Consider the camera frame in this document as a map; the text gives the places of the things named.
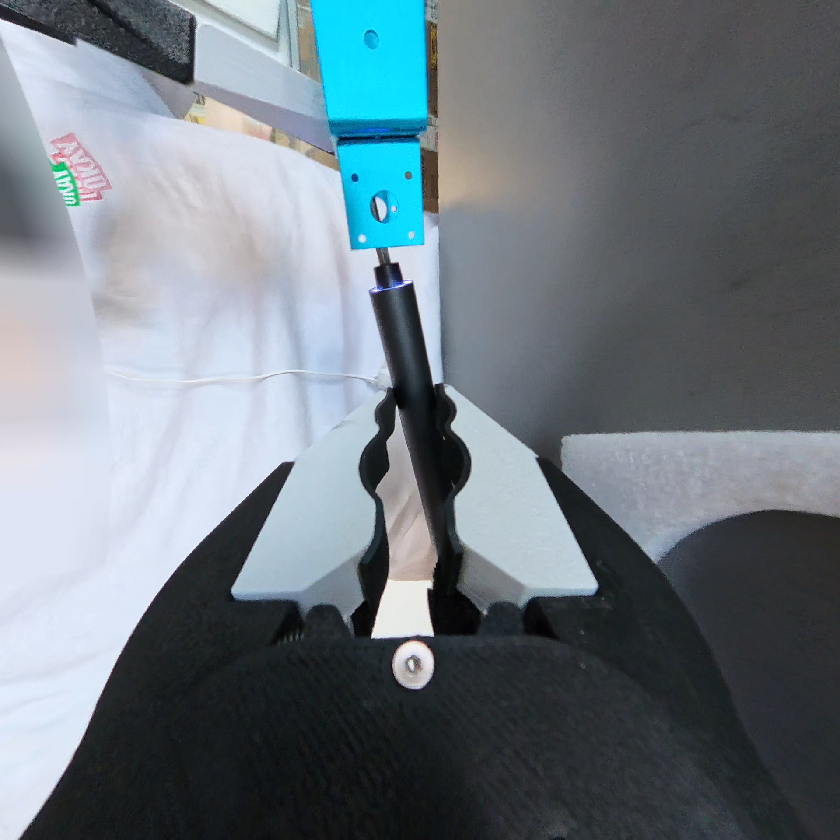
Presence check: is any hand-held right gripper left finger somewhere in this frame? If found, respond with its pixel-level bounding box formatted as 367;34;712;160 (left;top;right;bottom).
231;387;399;616

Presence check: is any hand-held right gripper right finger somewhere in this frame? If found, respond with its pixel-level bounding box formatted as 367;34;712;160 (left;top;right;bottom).
434;384;600;609

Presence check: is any black electric screwdriver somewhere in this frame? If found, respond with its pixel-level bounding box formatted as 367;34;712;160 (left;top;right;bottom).
369;246;462;592

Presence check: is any blue metal bracket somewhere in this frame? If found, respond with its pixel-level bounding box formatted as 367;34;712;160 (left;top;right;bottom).
310;0;431;252

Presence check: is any dark grey desk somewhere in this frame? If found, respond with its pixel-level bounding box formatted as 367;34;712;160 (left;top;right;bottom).
436;0;840;840

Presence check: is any white foam block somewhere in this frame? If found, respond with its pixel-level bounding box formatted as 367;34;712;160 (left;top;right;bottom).
561;430;840;567

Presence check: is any person in white shirt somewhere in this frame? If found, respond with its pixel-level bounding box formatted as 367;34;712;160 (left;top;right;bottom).
0;20;442;834

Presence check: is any black foam pad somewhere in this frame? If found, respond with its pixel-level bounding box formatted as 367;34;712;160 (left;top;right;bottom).
0;0;198;85

